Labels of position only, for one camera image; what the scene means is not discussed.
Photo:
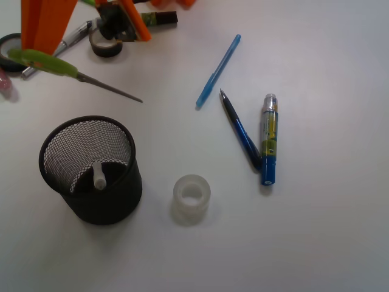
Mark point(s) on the black electrical tape roll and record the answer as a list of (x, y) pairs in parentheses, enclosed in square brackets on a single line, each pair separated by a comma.
[(12, 41)]

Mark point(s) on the white marker in holder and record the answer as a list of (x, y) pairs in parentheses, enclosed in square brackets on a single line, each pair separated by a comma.
[(98, 176)]

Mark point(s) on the clear tape roll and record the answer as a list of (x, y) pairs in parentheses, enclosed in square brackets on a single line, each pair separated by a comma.
[(191, 199)]

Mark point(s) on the green handled scissors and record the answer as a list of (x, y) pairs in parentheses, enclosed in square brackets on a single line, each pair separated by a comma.
[(53, 65)]

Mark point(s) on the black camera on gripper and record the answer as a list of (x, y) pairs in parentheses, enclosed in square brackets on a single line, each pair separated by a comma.
[(115, 22)]

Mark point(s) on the brown tape roll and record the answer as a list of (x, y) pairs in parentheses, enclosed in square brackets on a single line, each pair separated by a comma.
[(102, 47)]

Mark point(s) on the pink glitter tube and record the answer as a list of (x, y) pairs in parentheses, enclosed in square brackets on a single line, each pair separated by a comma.
[(6, 85)]

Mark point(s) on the light blue capped pen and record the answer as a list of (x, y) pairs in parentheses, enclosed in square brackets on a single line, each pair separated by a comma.
[(216, 74)]

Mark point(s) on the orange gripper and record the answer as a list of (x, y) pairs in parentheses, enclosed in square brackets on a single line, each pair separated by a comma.
[(141, 31)]

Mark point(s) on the blue yellow marker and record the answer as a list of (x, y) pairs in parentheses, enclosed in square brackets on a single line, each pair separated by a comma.
[(269, 134)]

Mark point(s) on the black mesh pen holder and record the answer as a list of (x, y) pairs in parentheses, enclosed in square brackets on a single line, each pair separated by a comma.
[(66, 159)]

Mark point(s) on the dark blue ballpoint pen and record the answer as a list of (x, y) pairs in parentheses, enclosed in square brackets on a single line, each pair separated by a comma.
[(248, 145)]

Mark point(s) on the silver pen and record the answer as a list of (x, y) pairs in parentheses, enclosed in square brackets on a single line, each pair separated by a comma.
[(70, 40)]

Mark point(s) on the green marker at top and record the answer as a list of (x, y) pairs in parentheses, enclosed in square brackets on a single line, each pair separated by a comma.
[(89, 2)]

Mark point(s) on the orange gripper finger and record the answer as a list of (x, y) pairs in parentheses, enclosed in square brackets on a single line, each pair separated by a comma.
[(44, 22)]

